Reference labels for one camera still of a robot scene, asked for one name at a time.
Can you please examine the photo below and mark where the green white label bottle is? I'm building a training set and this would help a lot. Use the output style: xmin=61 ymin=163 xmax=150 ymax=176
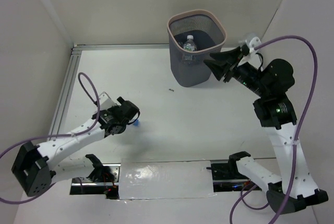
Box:
xmin=182 ymin=35 xmax=197 ymax=63

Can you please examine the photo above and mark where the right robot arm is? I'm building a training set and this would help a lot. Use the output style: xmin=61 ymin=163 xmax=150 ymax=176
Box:
xmin=204 ymin=47 xmax=328 ymax=214

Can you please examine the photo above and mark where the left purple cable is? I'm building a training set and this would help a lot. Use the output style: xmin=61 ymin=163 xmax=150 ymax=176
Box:
xmin=0 ymin=72 xmax=101 ymax=205

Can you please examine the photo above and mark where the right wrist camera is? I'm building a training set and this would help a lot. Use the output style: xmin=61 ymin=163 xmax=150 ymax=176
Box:
xmin=238 ymin=32 xmax=261 ymax=66

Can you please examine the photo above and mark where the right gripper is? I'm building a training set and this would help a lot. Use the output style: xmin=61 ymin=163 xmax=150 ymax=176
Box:
xmin=202 ymin=44 xmax=268 ymax=95

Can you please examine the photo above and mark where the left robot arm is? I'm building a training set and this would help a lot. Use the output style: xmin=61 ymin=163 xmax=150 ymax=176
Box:
xmin=11 ymin=97 xmax=140 ymax=197

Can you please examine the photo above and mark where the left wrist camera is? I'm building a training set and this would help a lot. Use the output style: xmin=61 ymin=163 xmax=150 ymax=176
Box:
xmin=99 ymin=92 xmax=117 ymax=111

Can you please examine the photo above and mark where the aluminium frame rail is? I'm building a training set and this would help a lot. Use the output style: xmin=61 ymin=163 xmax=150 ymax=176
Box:
xmin=41 ymin=43 xmax=258 ymax=163

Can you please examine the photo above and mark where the grey mesh waste bin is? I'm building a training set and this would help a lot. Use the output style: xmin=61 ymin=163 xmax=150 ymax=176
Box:
xmin=167 ymin=9 xmax=226 ymax=87

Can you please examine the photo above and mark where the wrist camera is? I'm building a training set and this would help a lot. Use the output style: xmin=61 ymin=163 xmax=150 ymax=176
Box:
xmin=99 ymin=92 xmax=117 ymax=111
xmin=238 ymin=32 xmax=261 ymax=66

